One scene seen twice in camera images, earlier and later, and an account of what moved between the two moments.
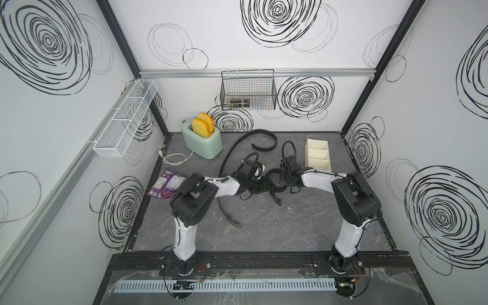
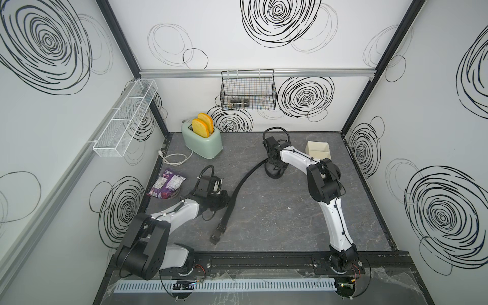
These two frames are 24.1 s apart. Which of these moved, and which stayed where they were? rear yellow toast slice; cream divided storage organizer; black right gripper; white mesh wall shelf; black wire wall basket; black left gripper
Moved: black left gripper; black right gripper
Stayed: rear yellow toast slice; black wire wall basket; cream divided storage organizer; white mesh wall shelf
